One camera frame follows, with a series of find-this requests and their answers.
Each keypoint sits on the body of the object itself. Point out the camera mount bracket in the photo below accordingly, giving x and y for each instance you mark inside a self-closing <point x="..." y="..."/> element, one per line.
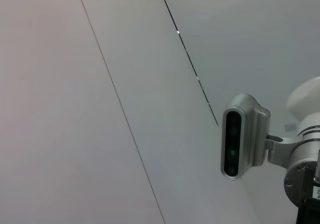
<point x="280" y="151"/>

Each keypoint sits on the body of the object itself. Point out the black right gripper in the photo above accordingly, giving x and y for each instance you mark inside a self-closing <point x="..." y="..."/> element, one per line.
<point x="310" y="209"/>

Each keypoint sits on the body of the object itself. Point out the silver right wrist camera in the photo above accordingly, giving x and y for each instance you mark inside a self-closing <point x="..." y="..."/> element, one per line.
<point x="246" y="133"/>

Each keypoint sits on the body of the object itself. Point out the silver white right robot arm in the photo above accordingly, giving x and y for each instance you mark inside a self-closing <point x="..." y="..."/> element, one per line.
<point x="305" y="101"/>

